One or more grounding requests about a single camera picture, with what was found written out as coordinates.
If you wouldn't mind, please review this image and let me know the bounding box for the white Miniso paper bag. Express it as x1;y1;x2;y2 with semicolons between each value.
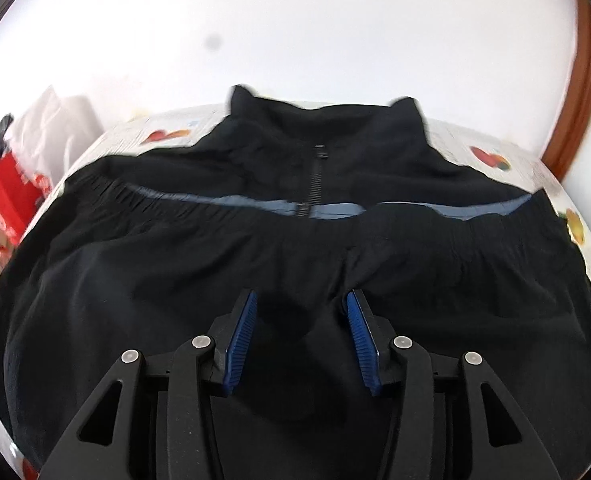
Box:
4;90;104;195

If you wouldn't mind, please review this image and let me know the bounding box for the red paper bag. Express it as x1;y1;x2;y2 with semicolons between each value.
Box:
0;153;53;245

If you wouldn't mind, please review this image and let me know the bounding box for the brown wooden door frame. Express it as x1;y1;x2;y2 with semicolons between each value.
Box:
541;0;591;181

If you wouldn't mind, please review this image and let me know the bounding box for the black white blue jacket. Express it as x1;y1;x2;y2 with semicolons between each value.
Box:
0;84;591;480

